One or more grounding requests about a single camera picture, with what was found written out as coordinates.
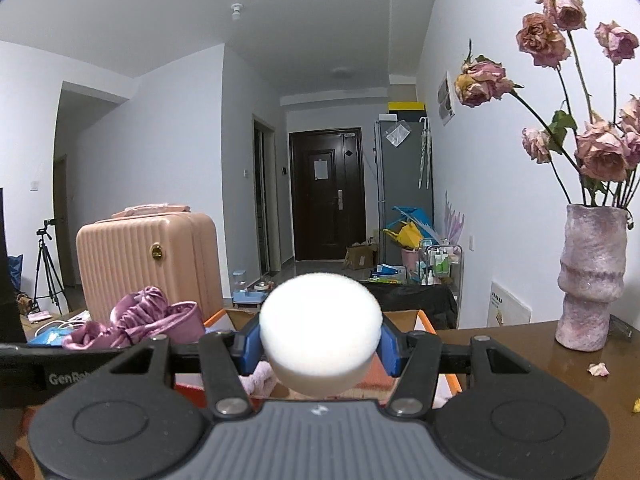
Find pink cloth on suitcase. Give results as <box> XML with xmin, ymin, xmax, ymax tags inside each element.
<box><xmin>111</xmin><ymin>203</ymin><xmax>191</xmax><ymax>218</ymax></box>

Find blue tissue pack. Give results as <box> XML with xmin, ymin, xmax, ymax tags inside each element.
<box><xmin>27</xmin><ymin>327</ymin><xmax>76</xmax><ymax>347</ymax></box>

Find pink textured vase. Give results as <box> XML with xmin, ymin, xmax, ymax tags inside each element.
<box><xmin>556</xmin><ymin>203</ymin><xmax>628</xmax><ymax>352</ymax></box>

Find dried pink roses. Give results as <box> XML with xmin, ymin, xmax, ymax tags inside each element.
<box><xmin>454</xmin><ymin>0</ymin><xmax>640</xmax><ymax>208</ymax></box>

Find orange cardboard box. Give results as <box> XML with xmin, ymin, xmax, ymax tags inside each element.
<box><xmin>172</xmin><ymin>308</ymin><xmax>463</xmax><ymax>403</ymax></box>

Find folded white umbrella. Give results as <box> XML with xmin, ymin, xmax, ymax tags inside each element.
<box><xmin>417</xmin><ymin>116</ymin><xmax>433</xmax><ymax>190</ymax></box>

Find grey refrigerator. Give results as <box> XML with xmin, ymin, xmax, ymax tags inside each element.
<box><xmin>375</xmin><ymin>119</ymin><xmax>433</xmax><ymax>266</ymax></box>

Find black paper bag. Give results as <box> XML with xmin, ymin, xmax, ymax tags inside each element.
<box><xmin>0</xmin><ymin>187</ymin><xmax>25</xmax><ymax>343</ymax></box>

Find blue pet feeder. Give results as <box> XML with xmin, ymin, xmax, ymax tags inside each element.
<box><xmin>231</xmin><ymin>270</ymin><xmax>276</xmax><ymax>306</ymax></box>

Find trolley with bottles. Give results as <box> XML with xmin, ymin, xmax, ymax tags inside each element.
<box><xmin>419</xmin><ymin>240</ymin><xmax>465</xmax><ymax>301</ymax></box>

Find blue and yellow bags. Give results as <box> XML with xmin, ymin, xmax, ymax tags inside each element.
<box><xmin>382</xmin><ymin>205</ymin><xmax>441</xmax><ymax>251</ymax></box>

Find white wall panel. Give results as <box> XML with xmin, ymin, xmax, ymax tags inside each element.
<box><xmin>437</xmin><ymin>70</ymin><xmax>456</xmax><ymax>126</ymax></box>

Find purple fluffy headband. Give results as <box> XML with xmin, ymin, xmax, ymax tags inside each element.
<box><xmin>240</xmin><ymin>362</ymin><xmax>276</xmax><ymax>396</ymax></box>

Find clear plastic bag on refrigerator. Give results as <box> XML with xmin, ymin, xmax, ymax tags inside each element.
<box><xmin>385</xmin><ymin>122</ymin><xmax>411</xmax><ymax>148</ymax></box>

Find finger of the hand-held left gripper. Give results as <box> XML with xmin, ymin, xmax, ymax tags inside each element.
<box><xmin>0</xmin><ymin>342</ymin><xmax>151</xmax><ymax>361</ymax></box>

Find purple satin bonnet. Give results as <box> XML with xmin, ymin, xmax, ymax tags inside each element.
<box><xmin>61</xmin><ymin>286</ymin><xmax>206</xmax><ymax>352</ymax></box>

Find pink ribbed suitcase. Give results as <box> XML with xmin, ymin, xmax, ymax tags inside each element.
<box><xmin>76</xmin><ymin>204</ymin><xmax>224</xmax><ymax>321</ymax></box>

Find dark entrance door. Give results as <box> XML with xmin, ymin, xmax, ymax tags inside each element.
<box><xmin>289</xmin><ymin>128</ymin><xmax>362</xmax><ymax>262</ymax></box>

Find white leaning board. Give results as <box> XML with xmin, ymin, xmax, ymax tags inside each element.
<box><xmin>487</xmin><ymin>280</ymin><xmax>532</xmax><ymax>328</ymax></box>

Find white round sponge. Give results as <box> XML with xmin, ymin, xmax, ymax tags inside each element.
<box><xmin>259</xmin><ymin>271</ymin><xmax>383</xmax><ymax>397</ymax></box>

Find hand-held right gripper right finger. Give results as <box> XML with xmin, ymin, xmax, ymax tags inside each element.
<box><xmin>377</xmin><ymin>325</ymin><xmax>531</xmax><ymax>417</ymax></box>

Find black camera tripod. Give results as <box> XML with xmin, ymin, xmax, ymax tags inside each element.
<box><xmin>32</xmin><ymin>218</ymin><xmax>68</xmax><ymax>313</ymax></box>

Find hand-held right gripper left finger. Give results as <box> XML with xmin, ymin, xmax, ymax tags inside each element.
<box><xmin>107</xmin><ymin>325</ymin><xmax>263</xmax><ymax>418</ymax></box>

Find brown floor cardboard box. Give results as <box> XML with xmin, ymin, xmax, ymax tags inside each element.
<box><xmin>343</xmin><ymin>242</ymin><xmax>379</xmax><ymax>270</ymax></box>

